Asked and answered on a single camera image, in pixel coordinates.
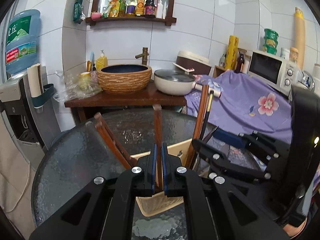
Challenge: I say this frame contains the green instant noodle cups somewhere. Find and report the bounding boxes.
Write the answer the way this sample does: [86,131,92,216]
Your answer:
[262,28,279,55]

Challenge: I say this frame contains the dark soy sauce bottle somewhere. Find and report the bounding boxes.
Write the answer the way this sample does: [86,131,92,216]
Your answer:
[144,0,158,18]

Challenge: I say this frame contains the wooden framed mirror shelf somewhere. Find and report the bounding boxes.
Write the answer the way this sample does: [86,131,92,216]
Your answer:
[86,0,177,26]

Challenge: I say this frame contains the purple label bottle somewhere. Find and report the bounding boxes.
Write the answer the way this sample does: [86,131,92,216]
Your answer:
[126,0,137,17]

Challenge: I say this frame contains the yellow soap bottle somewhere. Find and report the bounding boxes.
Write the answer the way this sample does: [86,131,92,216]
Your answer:
[95,50,107,70]

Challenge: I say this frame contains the black chopstick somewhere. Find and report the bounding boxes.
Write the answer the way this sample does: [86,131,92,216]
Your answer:
[199,90,214,140]

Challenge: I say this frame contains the round glass table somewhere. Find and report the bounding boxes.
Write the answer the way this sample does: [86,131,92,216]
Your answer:
[31,108,187,239]

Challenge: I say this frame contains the purple floral cloth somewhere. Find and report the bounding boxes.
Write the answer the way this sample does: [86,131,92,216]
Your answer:
[196,71,292,143]

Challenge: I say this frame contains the yellow roll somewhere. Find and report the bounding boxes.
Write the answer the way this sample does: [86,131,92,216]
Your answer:
[225,35,239,69]

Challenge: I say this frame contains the white electric pot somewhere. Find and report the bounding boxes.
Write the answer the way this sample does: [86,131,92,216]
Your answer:
[153,62,222,99]

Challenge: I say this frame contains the beige plastic utensil holder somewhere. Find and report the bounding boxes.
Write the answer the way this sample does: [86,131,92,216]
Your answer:
[130,138,201,217]

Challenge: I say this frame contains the woven pattern basin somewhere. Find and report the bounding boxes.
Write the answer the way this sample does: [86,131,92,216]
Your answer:
[97,64,152,94]

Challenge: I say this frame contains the clear plastic bag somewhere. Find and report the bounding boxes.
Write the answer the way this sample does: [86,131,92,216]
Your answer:
[53,72,102,102]

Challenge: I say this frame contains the paper cup holder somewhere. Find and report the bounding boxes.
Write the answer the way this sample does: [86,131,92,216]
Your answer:
[27,63,54,111]

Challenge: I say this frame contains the white microwave oven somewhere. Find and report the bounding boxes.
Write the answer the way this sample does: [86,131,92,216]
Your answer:
[248,50,302,97]

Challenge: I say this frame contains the blue water bottle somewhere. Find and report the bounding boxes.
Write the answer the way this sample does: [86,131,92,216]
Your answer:
[5,9,41,75]

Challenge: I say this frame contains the water dispenser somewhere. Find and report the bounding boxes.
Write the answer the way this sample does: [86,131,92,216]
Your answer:
[0,65,62,153]

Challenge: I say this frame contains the pink small bowl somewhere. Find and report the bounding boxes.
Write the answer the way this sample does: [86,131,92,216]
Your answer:
[91,12,102,21]

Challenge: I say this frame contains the beige cloth cover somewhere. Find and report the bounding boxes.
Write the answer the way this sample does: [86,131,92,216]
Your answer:
[1,119,35,239]

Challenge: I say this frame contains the brown wooden chopstick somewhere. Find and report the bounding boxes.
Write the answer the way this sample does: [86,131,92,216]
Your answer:
[153,105,163,193]

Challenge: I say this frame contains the right hand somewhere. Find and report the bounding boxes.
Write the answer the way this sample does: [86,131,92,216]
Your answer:
[283,216,311,238]

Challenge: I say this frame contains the tall paper cup stack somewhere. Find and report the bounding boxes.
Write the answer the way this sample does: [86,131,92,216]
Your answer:
[294,7,305,70]

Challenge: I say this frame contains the yellow oil bottle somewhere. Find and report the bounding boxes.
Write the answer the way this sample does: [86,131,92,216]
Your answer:
[135,0,145,16]

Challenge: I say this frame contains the white kettle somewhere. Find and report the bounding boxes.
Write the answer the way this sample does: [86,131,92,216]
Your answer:
[299,71,315,92]

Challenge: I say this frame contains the brown white rice cooker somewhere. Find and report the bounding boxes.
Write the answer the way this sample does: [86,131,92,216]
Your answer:
[176,50,212,75]

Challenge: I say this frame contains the brown glass bottle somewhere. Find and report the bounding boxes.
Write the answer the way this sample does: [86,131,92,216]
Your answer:
[234,51,245,73]

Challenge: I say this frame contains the brass faucet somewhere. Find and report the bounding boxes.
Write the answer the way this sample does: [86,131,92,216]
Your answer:
[135,47,149,66]

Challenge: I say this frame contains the green hanging packet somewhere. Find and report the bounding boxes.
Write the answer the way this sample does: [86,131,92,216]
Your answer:
[73,0,86,24]

